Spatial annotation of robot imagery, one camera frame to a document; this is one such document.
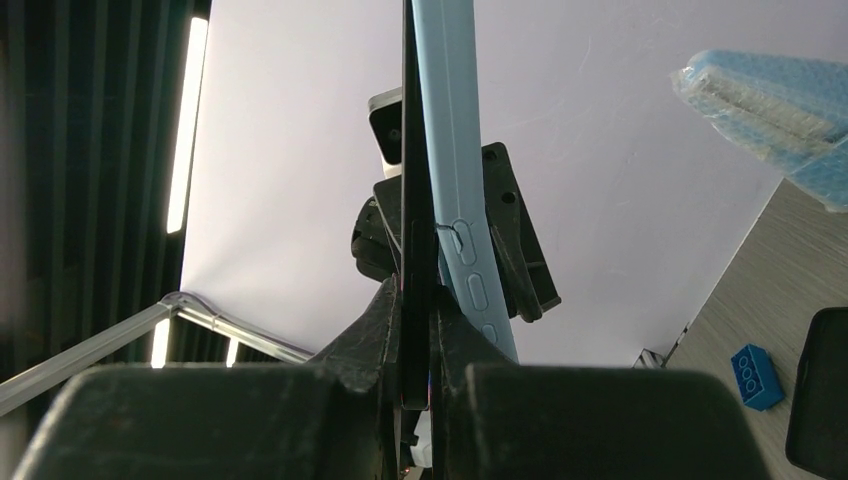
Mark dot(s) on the black phone from blue case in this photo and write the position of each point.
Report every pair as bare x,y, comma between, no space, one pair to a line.
419,254

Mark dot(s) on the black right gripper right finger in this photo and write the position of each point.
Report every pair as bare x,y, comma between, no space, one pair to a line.
495,419

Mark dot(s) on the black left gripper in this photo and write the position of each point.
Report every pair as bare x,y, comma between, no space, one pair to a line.
528,286

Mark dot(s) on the blue toy brick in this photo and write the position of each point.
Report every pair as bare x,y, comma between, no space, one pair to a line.
756,378

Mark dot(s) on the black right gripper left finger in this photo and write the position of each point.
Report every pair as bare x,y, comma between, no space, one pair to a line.
331,417

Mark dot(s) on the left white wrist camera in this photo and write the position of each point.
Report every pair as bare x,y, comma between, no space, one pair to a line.
385,119

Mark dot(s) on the light blue cased phone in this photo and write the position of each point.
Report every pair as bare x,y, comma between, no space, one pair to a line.
446,51

